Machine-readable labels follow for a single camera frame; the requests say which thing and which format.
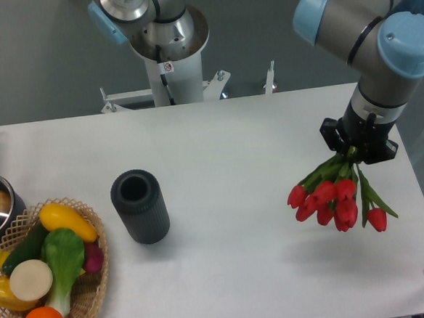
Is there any yellow bell pepper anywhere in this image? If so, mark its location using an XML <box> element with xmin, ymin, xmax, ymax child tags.
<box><xmin>0</xmin><ymin>275</ymin><xmax>38</xmax><ymax>312</ymax></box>

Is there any green bok choy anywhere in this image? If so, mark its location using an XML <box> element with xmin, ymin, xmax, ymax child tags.
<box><xmin>41</xmin><ymin>228</ymin><xmax>85</xmax><ymax>318</ymax></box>

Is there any dark green cucumber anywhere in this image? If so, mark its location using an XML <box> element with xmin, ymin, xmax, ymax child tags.
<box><xmin>1</xmin><ymin>221</ymin><xmax>49</xmax><ymax>276</ymax></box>

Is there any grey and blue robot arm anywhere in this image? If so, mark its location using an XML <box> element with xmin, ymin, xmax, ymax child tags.
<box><xmin>88</xmin><ymin>0</ymin><xmax>424</xmax><ymax>164</ymax></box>

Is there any yellow squash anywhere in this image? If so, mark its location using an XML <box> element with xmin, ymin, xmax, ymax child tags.
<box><xmin>38</xmin><ymin>203</ymin><xmax>98</xmax><ymax>243</ymax></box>

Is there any purple red radish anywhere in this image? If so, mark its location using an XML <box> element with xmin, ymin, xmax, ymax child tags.
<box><xmin>83</xmin><ymin>243</ymin><xmax>104</xmax><ymax>273</ymax></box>

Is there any woven wicker basket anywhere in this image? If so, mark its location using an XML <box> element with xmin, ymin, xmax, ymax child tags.
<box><xmin>0</xmin><ymin>197</ymin><xmax>109</xmax><ymax>318</ymax></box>

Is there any dark grey ribbed vase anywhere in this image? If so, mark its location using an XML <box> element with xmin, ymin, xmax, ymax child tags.
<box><xmin>110</xmin><ymin>169</ymin><xmax>170</xmax><ymax>245</ymax></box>

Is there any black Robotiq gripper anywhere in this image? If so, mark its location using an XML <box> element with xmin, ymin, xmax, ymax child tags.
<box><xmin>319</xmin><ymin>104</ymin><xmax>399</xmax><ymax>165</ymax></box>

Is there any red tulip bouquet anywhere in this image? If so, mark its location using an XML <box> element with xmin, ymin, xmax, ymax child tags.
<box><xmin>287</xmin><ymin>147</ymin><xmax>399</xmax><ymax>232</ymax></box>

